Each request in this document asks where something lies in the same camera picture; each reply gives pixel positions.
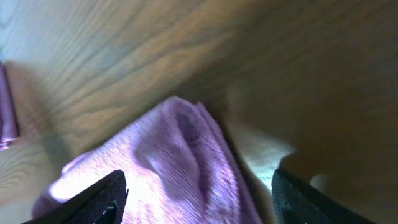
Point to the purple cloth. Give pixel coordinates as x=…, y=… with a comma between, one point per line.
x=177, y=165

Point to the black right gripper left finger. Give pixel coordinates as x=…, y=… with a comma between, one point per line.
x=103, y=202

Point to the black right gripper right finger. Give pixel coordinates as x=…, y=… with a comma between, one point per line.
x=296, y=202

